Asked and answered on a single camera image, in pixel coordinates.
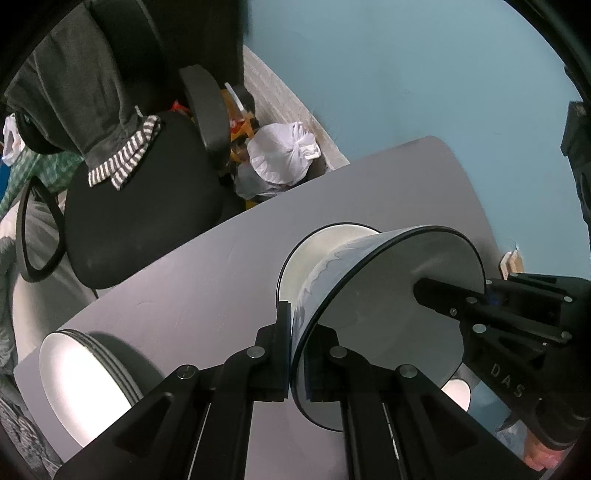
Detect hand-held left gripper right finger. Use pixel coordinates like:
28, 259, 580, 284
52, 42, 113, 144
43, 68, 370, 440
302, 323, 543, 480

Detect green checked tablecloth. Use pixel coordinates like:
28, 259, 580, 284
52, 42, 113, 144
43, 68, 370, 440
0, 148, 86, 217

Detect person's right hand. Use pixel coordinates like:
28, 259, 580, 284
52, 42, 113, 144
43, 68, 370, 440
523, 438, 572, 472

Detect orange packaging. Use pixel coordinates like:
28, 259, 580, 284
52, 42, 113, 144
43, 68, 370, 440
222, 83, 257, 162

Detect dark patterned cloth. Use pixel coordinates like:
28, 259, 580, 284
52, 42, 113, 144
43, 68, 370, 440
0, 374, 63, 480

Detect wooden boards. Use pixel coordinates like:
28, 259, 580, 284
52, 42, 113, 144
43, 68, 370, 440
499, 247, 525, 280

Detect white bowl black rim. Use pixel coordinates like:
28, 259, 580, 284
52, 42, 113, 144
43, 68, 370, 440
290, 225, 486, 432
277, 223, 384, 319
438, 376, 472, 414

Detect black hanging coats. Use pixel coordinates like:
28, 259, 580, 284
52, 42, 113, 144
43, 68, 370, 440
152, 0, 247, 88

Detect clear plastic sheet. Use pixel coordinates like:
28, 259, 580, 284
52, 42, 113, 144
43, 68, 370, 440
496, 415, 532, 457

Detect black office chair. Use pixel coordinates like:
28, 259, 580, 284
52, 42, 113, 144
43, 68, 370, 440
16, 0, 232, 289

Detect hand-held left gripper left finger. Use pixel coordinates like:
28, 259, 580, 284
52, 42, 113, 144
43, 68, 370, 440
53, 301, 293, 480

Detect dark grey garment striped hem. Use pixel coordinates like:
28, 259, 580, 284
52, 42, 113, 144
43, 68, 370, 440
4, 0, 162, 191

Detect white tied plastic bag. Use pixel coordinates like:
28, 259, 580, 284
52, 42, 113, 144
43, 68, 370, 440
247, 121, 321, 185

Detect grey clear plastic bag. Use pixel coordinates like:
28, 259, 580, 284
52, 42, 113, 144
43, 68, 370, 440
235, 161, 287, 200

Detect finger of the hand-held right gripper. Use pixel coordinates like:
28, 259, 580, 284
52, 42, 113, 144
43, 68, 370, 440
413, 276, 572, 347
486, 272, 590, 331

